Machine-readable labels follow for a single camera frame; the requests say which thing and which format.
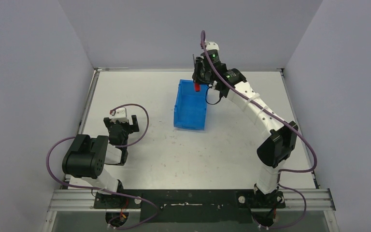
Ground red handled screwdriver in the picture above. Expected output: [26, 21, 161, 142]
[192, 54, 201, 92]

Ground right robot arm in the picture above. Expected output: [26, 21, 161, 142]
[192, 50, 298, 207]

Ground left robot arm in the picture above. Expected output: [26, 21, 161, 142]
[62, 115, 140, 208]

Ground blue plastic bin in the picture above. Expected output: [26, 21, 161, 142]
[173, 79, 208, 131]

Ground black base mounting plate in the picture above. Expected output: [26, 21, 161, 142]
[93, 189, 285, 223]

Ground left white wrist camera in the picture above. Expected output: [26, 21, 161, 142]
[111, 107, 128, 123]

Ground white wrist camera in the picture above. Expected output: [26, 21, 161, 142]
[204, 41, 220, 51]
[111, 107, 128, 123]

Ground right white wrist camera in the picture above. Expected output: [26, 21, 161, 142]
[204, 41, 220, 51]

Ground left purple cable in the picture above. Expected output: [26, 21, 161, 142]
[46, 103, 160, 231]

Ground purple cable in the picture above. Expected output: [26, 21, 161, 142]
[200, 30, 318, 231]
[46, 103, 160, 231]

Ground aluminium front rail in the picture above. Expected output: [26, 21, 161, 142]
[48, 189, 336, 212]

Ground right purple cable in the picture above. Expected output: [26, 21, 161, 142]
[200, 30, 318, 231]

